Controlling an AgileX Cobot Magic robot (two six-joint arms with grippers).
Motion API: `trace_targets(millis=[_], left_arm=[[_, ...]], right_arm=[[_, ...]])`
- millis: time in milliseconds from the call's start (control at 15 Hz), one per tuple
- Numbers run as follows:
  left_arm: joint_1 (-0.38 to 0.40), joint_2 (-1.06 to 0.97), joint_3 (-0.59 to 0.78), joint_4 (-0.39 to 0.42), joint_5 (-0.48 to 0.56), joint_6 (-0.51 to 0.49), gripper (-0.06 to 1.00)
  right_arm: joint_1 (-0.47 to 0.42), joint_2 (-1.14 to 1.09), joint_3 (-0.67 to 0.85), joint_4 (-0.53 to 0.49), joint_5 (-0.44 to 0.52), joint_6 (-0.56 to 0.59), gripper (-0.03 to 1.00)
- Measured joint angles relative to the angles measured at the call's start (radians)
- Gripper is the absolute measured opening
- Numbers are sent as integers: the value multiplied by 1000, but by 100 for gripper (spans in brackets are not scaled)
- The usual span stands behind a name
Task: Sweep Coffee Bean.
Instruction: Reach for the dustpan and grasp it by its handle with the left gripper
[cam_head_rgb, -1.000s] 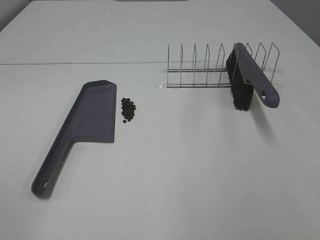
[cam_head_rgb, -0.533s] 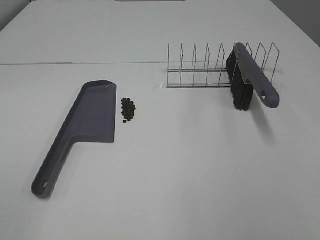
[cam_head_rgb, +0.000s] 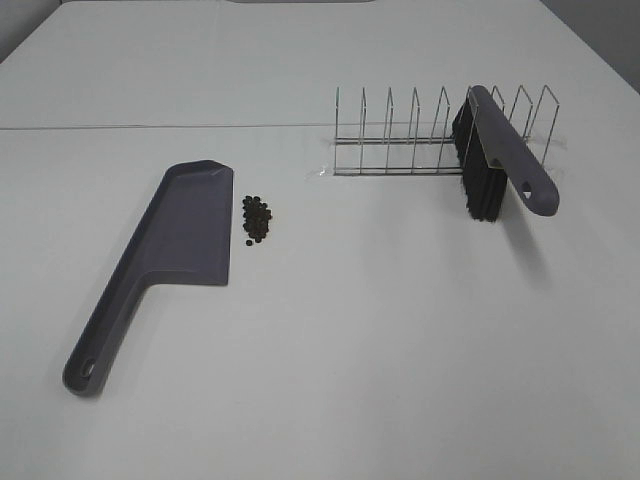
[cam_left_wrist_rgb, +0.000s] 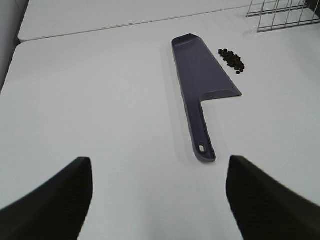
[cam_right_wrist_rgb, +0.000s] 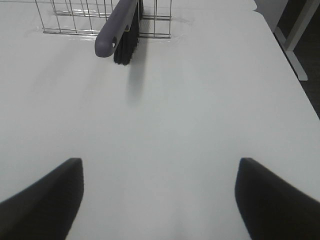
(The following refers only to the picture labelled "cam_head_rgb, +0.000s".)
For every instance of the pile of coffee beans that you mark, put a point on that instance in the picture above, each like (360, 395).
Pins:
(256, 218)

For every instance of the grey plastic dustpan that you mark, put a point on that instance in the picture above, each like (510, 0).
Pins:
(182, 238)

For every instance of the clear adhesive tape left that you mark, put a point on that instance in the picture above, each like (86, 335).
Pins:
(320, 160)

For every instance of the clear adhesive tape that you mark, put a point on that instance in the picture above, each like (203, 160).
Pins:
(320, 160)
(552, 156)

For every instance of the clear adhesive tape right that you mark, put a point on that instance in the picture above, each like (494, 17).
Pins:
(552, 156)

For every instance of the metal wire rack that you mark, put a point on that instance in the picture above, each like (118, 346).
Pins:
(381, 140)

